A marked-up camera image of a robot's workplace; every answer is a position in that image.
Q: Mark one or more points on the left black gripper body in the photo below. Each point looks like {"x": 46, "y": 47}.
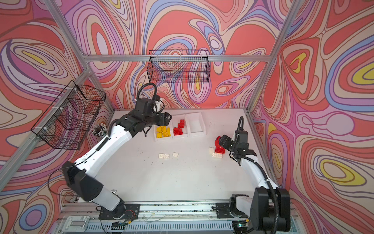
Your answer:
{"x": 160, "y": 120}

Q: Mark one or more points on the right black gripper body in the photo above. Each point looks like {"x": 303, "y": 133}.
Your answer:
{"x": 228, "y": 143}

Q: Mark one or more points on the yellow lego brick front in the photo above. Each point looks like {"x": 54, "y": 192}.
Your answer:
{"x": 165, "y": 128}

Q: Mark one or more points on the yellow tall lego brick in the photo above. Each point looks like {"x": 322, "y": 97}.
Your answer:
{"x": 159, "y": 129}

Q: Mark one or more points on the yellow curved lego piece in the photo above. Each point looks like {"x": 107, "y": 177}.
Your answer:
{"x": 166, "y": 133}

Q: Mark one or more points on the red square lego brick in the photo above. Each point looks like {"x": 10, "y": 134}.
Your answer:
{"x": 177, "y": 130}

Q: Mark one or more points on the red long lego brick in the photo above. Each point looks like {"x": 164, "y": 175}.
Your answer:
{"x": 177, "y": 133}

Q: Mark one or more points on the red arch lego piece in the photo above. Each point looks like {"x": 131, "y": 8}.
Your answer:
{"x": 217, "y": 142}

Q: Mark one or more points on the white long lego plate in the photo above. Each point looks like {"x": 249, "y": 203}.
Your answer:
{"x": 217, "y": 156}

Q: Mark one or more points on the white lego block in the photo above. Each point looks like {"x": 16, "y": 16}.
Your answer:
{"x": 211, "y": 150}

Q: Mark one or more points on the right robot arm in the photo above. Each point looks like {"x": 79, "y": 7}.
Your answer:
{"x": 269, "y": 209}

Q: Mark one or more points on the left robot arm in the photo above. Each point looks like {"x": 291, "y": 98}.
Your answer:
{"x": 80, "y": 176}

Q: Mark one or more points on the white three-compartment bin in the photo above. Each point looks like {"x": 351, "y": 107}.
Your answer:
{"x": 194, "y": 127}

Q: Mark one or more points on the clear cup of pens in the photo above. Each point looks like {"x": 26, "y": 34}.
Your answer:
{"x": 99, "y": 130}

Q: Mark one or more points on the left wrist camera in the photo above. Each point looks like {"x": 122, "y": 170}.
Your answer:
{"x": 158, "y": 104}

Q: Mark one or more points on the back wire basket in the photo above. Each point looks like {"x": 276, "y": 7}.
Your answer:
{"x": 179, "y": 66}

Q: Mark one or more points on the wire basket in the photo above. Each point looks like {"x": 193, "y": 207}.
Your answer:
{"x": 65, "y": 125}
{"x": 179, "y": 66}

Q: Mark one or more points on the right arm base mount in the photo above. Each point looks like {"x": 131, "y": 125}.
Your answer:
{"x": 228, "y": 209}

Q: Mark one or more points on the left wire basket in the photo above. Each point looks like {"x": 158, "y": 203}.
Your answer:
{"x": 65, "y": 125}

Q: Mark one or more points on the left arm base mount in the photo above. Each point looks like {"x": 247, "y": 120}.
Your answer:
{"x": 126, "y": 211}

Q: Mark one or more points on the white box on rail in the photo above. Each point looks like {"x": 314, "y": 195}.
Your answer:
{"x": 75, "y": 224}

